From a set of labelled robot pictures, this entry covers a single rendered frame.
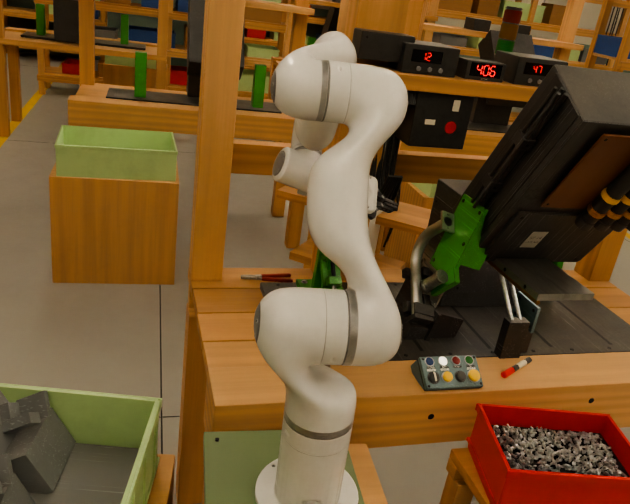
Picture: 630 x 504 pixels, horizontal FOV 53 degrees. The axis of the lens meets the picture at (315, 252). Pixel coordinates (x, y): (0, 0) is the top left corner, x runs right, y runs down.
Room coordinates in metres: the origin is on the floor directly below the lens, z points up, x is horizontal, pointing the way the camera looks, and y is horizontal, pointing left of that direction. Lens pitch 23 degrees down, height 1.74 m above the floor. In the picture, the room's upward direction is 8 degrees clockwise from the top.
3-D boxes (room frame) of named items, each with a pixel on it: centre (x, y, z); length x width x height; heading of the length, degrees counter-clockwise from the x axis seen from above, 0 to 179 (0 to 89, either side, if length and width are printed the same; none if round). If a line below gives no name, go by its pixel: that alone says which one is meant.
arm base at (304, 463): (0.88, -0.05, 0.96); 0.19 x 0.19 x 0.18
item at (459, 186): (1.80, -0.50, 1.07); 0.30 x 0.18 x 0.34; 108
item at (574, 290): (1.56, -0.55, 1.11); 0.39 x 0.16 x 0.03; 18
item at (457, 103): (1.79, -0.27, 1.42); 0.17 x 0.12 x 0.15; 108
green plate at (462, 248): (1.55, -0.39, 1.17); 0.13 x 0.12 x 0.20; 108
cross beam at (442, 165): (1.98, -0.33, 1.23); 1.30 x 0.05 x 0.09; 108
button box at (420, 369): (1.29, -0.36, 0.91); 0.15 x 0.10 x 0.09; 108
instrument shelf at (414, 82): (1.88, -0.36, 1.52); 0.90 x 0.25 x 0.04; 108
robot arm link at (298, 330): (0.87, -0.01, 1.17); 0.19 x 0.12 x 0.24; 99
